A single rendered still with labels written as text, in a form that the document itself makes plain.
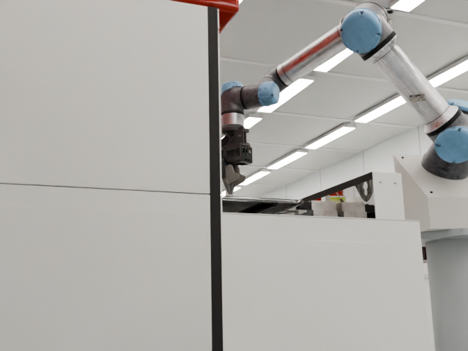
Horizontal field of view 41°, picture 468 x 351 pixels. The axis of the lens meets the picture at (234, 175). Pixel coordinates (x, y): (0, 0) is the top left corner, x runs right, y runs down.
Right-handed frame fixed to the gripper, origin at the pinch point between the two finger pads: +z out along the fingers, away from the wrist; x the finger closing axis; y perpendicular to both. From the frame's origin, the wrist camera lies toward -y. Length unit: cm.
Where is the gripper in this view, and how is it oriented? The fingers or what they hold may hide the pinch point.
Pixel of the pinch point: (228, 190)
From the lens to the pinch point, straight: 197.3
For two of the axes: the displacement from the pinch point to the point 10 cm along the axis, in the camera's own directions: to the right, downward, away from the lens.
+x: 5.4, 1.7, 8.2
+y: 8.4, -1.3, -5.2
